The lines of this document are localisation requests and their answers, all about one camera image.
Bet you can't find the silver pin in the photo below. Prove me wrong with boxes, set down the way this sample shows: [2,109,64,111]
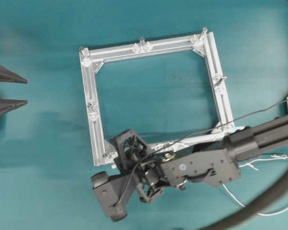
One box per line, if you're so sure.
[213,75,227,82]
[139,37,145,52]

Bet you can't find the thin black wire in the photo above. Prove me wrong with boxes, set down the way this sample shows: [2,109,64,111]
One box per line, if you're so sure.
[115,100,288,209]

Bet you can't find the silver pin corner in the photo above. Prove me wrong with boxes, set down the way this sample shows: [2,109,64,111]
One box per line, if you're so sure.
[79,47,91,62]
[198,27,208,42]

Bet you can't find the silver pin far right corner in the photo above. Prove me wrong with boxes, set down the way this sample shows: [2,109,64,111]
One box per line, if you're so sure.
[198,27,208,42]

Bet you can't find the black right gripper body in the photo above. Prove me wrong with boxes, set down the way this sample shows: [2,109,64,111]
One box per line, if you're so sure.
[110,129,167,196]

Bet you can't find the silver aluminium square frame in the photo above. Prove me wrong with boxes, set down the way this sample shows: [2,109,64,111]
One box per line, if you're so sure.
[78,27,246,166]

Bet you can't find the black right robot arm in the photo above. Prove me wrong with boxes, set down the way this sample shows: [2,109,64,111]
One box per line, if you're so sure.
[110,115,288,199]

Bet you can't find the thick black hose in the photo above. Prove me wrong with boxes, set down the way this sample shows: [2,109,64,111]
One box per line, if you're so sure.
[206,158,288,230]

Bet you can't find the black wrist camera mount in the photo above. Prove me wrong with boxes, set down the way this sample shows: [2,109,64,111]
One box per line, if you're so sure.
[91,171,138,222]

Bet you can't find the silver pin far left corner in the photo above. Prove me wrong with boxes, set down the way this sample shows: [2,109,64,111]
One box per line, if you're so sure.
[79,47,91,62]

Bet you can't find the silver pin right side middle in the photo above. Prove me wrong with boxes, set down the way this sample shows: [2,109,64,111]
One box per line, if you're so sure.
[213,75,227,82]

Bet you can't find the white cable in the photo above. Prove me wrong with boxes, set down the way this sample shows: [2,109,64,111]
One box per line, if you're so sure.
[220,154,288,218]

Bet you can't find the silver pin far side middle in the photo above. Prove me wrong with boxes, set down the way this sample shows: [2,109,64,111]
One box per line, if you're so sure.
[139,37,145,52]

